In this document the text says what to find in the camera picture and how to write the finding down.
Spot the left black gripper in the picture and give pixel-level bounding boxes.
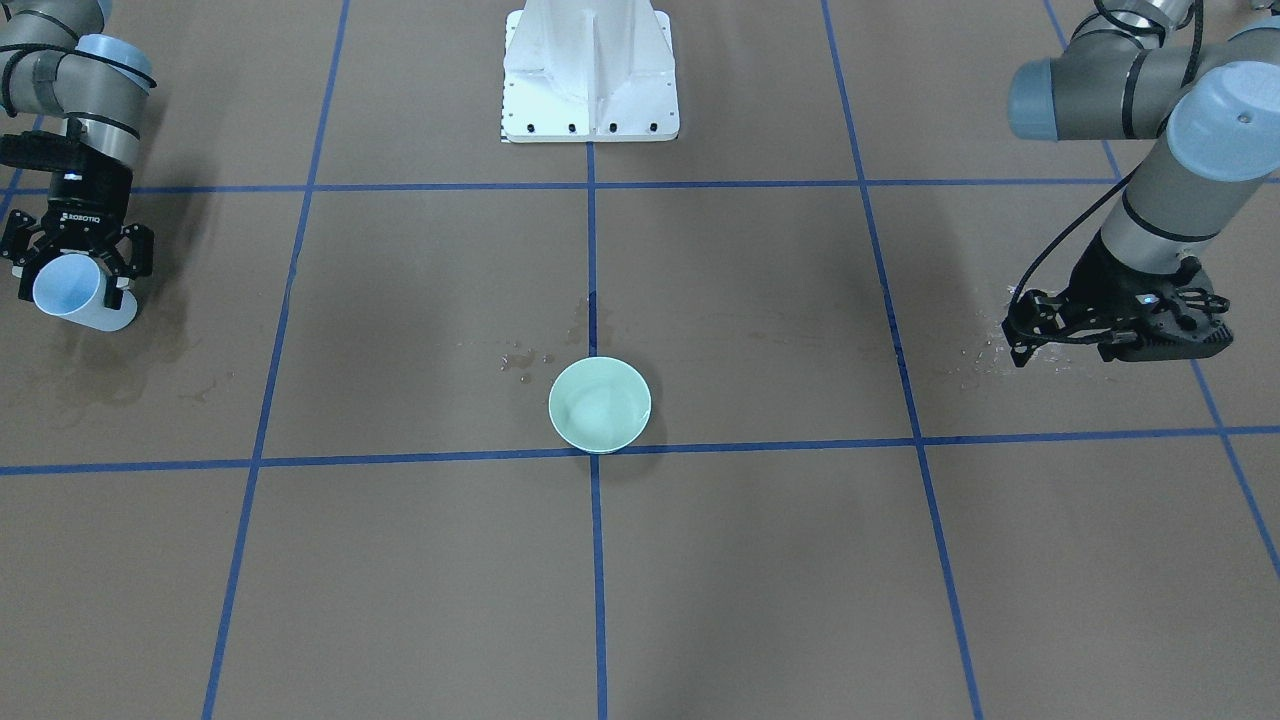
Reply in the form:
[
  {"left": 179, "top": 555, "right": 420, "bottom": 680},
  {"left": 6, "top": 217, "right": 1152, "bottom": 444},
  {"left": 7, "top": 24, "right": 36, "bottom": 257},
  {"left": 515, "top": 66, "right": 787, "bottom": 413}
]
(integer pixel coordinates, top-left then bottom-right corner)
[{"left": 1002, "top": 234, "right": 1201, "bottom": 369}]

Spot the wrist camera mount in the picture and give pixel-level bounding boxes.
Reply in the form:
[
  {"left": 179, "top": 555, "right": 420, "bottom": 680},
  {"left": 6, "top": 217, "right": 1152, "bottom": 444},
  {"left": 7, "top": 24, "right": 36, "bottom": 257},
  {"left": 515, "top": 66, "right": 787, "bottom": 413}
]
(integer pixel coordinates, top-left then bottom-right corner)
[
  {"left": 1, "top": 131, "right": 90, "bottom": 174},
  {"left": 1098, "top": 256, "right": 1235, "bottom": 363}
]

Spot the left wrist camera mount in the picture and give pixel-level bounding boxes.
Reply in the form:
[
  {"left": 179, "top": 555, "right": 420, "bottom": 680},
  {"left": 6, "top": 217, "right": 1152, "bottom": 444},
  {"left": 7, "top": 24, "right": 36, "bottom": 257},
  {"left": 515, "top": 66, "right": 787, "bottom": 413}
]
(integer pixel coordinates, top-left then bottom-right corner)
[{"left": 1098, "top": 256, "right": 1235, "bottom": 363}]

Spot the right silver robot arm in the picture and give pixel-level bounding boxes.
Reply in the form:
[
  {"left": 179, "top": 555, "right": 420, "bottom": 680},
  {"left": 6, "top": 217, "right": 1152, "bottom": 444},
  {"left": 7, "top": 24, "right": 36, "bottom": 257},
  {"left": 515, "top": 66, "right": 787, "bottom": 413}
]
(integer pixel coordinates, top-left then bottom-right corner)
[{"left": 1, "top": 1, "right": 156, "bottom": 310}]

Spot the white camera stand column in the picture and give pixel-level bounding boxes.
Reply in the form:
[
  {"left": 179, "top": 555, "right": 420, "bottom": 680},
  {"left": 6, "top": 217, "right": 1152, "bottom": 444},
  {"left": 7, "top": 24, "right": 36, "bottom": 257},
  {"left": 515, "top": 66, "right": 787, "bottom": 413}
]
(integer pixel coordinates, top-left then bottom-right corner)
[{"left": 500, "top": 1, "right": 681, "bottom": 143}]

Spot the mint green bowl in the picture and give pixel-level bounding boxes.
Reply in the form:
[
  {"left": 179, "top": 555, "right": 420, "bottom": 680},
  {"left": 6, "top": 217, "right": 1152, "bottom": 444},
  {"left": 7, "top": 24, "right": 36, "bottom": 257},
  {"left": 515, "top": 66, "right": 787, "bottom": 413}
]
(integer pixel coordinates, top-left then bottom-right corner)
[{"left": 547, "top": 356, "right": 653, "bottom": 455}]

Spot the light blue plastic cup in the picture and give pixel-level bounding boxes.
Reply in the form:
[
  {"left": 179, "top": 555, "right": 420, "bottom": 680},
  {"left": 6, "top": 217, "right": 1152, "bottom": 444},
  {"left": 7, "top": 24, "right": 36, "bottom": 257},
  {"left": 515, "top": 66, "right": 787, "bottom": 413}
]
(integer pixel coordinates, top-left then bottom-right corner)
[{"left": 32, "top": 252, "right": 138, "bottom": 332}]

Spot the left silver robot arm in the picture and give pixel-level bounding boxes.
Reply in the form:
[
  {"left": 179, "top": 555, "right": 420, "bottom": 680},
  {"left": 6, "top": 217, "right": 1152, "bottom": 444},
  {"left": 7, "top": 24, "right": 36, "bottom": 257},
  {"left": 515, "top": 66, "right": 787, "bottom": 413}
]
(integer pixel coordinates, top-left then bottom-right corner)
[{"left": 1001, "top": 1, "right": 1279, "bottom": 368}]

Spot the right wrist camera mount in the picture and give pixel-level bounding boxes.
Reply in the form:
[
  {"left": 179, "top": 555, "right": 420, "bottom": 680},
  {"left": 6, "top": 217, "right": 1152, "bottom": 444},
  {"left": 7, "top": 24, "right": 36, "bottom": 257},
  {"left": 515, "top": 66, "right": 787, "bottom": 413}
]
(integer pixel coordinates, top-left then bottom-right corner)
[{"left": 1, "top": 131, "right": 90, "bottom": 174}]

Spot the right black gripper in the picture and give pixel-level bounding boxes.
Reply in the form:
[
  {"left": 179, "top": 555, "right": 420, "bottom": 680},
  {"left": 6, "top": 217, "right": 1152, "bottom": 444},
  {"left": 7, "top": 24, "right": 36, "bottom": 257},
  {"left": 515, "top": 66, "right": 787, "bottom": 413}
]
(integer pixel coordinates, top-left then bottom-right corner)
[{"left": 1, "top": 161, "right": 155, "bottom": 301}]

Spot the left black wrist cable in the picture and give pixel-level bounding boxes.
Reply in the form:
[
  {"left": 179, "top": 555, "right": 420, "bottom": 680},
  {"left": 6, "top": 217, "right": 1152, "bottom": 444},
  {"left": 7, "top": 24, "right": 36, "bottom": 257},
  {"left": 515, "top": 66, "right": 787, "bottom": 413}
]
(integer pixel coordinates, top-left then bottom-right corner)
[{"left": 1012, "top": 0, "right": 1206, "bottom": 301}]

